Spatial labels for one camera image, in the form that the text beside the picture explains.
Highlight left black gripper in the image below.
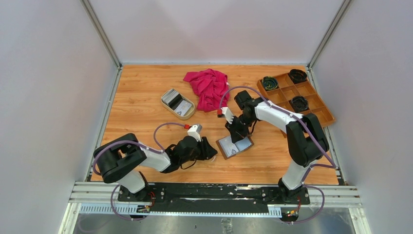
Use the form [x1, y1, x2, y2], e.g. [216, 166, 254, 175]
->
[180, 136, 217, 164]

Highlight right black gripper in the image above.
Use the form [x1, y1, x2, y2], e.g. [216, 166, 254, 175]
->
[225, 114, 256, 144]

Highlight white VIP credit card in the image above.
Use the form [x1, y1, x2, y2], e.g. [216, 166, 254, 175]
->
[223, 141, 239, 158]

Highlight brown leather card holder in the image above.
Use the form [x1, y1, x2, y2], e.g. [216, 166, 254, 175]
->
[216, 136, 254, 160]

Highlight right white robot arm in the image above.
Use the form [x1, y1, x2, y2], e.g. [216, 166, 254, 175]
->
[218, 90, 336, 204]

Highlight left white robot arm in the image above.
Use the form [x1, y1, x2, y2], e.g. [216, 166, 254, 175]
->
[92, 133, 218, 201]

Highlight beige card tray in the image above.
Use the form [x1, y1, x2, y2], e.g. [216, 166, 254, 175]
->
[161, 89, 195, 120]

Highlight stack of credit cards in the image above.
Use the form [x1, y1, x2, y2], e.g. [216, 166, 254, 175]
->
[161, 89, 193, 117]

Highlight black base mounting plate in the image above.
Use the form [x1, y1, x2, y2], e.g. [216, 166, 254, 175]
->
[117, 183, 310, 214]

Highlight crumpled pink cloth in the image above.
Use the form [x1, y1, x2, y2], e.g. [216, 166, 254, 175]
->
[183, 69, 229, 112]

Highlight brown wooden compartment tray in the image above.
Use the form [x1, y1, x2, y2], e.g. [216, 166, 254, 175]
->
[257, 69, 336, 127]

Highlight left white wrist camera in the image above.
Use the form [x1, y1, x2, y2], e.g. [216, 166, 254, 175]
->
[184, 124, 202, 142]

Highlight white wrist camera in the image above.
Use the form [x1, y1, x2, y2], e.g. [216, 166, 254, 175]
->
[184, 124, 202, 142]
[217, 107, 235, 124]

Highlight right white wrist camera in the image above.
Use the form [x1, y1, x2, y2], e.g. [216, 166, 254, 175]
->
[217, 107, 235, 124]

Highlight black coiled cable front-left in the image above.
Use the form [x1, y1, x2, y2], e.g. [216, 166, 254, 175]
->
[261, 76, 279, 92]

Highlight black coiled cable middle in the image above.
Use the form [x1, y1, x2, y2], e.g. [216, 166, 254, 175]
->
[289, 95, 309, 113]

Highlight black coiled cable back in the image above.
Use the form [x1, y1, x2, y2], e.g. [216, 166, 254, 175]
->
[288, 68, 308, 84]

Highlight aluminium frame rail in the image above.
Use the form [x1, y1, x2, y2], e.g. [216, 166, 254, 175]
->
[69, 182, 362, 217]

